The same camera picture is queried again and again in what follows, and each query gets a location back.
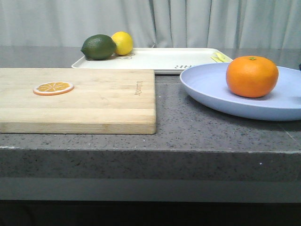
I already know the yellow plastic fork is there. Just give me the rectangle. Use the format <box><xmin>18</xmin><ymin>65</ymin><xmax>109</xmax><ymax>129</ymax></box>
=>
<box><xmin>211</xmin><ymin>52</ymin><xmax>233</xmax><ymax>63</ymax></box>

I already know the dark green lime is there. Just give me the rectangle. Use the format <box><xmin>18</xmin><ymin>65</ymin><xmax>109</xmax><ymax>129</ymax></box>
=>
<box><xmin>81</xmin><ymin>34</ymin><xmax>116</xmax><ymax>60</ymax></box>

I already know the orange fruit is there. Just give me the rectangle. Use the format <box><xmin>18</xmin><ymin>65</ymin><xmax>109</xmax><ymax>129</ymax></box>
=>
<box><xmin>226</xmin><ymin>56</ymin><xmax>279</xmax><ymax>98</ymax></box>

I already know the light blue plate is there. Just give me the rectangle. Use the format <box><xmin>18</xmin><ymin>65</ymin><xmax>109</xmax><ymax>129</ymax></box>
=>
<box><xmin>180</xmin><ymin>63</ymin><xmax>301</xmax><ymax>121</ymax></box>

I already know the grey curtain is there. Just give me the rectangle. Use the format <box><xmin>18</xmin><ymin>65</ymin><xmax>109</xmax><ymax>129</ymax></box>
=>
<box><xmin>0</xmin><ymin>0</ymin><xmax>301</xmax><ymax>49</ymax></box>

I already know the cream white tray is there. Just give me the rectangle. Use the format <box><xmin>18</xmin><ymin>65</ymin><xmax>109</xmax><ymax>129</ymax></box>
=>
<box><xmin>72</xmin><ymin>48</ymin><xmax>225</xmax><ymax>74</ymax></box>

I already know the yellow lemon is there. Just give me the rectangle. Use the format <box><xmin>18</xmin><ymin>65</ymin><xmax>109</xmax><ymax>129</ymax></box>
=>
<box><xmin>111</xmin><ymin>31</ymin><xmax>133</xmax><ymax>56</ymax></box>

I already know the wooden cutting board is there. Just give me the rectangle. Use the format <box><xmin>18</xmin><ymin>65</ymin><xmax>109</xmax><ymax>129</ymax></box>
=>
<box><xmin>0</xmin><ymin>68</ymin><xmax>156</xmax><ymax>134</ymax></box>

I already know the orange slice piece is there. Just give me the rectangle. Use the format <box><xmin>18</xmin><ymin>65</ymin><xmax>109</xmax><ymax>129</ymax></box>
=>
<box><xmin>32</xmin><ymin>81</ymin><xmax>74</xmax><ymax>96</ymax></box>

